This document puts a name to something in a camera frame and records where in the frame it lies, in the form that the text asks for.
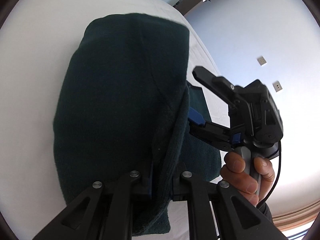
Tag dark green knit sweater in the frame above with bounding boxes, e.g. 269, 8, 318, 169
53, 14, 221, 236

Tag person's right hand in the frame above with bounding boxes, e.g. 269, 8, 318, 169
220, 152, 276, 207

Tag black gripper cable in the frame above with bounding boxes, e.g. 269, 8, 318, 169
257, 139, 283, 209

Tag upper wall socket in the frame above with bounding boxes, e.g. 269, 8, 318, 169
257, 56, 267, 66

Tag wall socket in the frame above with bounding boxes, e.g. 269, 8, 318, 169
257, 56, 267, 66
272, 81, 283, 92

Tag lower wall socket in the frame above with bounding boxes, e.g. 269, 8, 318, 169
272, 81, 283, 92

